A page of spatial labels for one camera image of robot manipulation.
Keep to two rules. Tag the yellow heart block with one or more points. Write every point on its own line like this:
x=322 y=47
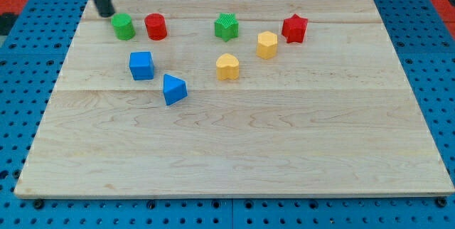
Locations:
x=227 y=67

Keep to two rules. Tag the light wooden board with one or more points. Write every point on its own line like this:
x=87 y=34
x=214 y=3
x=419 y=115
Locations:
x=331 y=117

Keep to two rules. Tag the red cylinder block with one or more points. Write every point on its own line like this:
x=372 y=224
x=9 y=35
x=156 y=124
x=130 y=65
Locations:
x=156 y=26

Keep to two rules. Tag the yellow hexagon block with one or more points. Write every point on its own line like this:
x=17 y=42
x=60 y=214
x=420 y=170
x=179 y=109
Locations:
x=267 y=43

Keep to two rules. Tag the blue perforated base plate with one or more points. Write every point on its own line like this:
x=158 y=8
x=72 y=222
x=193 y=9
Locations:
x=33 y=54

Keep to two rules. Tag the green cylinder block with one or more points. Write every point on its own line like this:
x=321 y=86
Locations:
x=123 y=26

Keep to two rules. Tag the blue cube block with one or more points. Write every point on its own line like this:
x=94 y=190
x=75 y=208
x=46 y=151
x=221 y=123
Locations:
x=141 y=65

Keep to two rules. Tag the blue triangle block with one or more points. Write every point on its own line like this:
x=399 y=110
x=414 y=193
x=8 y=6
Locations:
x=174 y=89

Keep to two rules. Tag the red star block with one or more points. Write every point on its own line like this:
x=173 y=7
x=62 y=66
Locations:
x=294 y=29

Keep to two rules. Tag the green star block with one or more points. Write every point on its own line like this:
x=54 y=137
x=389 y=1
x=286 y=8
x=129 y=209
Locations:
x=226 y=27

